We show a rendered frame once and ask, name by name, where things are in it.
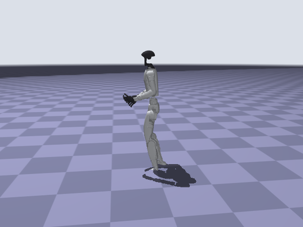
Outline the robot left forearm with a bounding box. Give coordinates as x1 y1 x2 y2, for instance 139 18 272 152
133 90 154 101

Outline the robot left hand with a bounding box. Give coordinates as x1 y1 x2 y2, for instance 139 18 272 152
123 93 137 103

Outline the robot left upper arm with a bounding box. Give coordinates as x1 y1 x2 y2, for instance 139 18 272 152
146 70 156 96

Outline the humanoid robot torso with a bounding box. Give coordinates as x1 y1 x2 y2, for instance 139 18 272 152
143 67 160 113

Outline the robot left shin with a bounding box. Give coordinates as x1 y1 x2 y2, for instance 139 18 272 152
146 140 158 170

